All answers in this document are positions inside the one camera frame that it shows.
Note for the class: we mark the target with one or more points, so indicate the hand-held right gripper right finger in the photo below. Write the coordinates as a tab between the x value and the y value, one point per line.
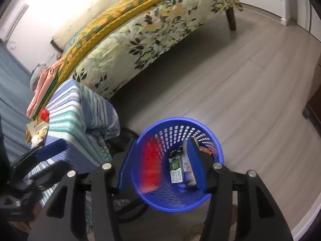
198	165

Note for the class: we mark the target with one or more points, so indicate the pink folded cloth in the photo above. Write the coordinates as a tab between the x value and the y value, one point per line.
42	90

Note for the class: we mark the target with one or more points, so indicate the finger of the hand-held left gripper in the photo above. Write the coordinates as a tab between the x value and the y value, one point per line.
50	174
51	150

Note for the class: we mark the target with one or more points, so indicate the green white milk carton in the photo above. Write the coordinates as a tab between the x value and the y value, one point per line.
175	170

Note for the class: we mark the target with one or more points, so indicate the green folded cloth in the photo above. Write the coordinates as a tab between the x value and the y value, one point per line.
51	94

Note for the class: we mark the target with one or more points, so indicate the orange snack packet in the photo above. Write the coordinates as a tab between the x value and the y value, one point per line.
207	151

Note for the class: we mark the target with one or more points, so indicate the grey knitted cloth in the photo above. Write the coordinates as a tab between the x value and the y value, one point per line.
37	76

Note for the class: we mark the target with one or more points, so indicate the grey snack packet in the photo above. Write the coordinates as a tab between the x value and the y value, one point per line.
188	167

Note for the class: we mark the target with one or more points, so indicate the yellow patterned blanket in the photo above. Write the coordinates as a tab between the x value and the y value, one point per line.
125	10

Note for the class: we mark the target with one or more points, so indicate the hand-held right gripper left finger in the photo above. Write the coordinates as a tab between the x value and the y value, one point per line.
125	175

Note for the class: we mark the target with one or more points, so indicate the floral bed sheet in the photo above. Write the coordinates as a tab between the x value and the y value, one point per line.
155	37

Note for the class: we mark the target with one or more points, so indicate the striped table cloth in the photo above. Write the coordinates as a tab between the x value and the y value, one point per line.
70	120

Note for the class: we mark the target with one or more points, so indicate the gold snack packet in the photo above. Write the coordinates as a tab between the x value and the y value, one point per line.
37	133

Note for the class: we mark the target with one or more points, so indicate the blue plastic basket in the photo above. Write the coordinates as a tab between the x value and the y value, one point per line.
175	202

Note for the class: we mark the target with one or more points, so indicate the cream pillow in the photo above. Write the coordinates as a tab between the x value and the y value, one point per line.
95	7

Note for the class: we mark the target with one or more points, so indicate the blue grey curtain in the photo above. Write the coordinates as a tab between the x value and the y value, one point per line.
12	93

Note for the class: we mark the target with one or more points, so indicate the red snack packet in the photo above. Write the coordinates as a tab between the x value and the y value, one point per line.
44	115

